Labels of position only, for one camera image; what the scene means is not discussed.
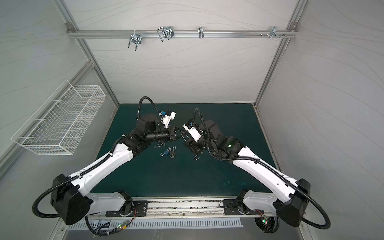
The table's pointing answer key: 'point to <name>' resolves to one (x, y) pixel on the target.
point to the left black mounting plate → (140, 209)
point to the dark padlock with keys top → (160, 143)
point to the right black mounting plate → (231, 207)
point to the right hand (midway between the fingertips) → (191, 134)
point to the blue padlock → (166, 152)
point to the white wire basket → (61, 124)
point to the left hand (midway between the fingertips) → (189, 131)
